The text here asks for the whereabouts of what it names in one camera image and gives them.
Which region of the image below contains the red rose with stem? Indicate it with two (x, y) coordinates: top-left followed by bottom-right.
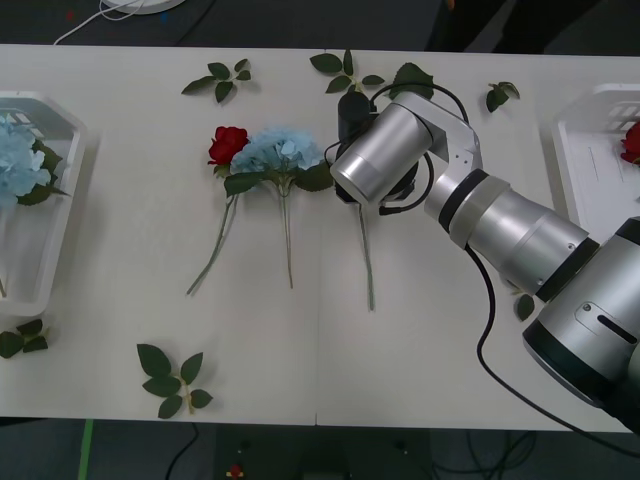
(356, 202), (376, 312)
(619, 122), (640, 166)
(186, 126), (250, 296)

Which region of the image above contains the white cable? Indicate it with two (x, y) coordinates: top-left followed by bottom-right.
(53, 0), (154, 47)

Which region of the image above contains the large single green leaf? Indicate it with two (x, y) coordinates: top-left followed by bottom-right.
(387, 62), (434, 101)

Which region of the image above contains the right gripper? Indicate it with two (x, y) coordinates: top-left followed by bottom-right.
(333, 183), (362, 205)

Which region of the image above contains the small curled green leaf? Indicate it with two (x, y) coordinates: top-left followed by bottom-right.
(485, 80), (521, 113)

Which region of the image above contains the dark robot base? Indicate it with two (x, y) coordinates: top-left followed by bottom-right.
(214, 424), (434, 480)

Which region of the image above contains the green floor tape strip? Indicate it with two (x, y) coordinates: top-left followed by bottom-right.
(77, 418), (96, 480)

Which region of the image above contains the green leaf twig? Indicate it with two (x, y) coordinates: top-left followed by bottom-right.
(136, 343), (214, 420)
(180, 58), (251, 105)
(309, 48), (385, 96)
(505, 279), (536, 322)
(0, 318), (50, 360)

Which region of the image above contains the white round stand base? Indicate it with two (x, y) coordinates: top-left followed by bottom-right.
(99, 0), (186, 16)

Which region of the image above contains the shallow white box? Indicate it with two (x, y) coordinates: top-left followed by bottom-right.
(0, 91), (89, 317)
(552, 83), (640, 229)

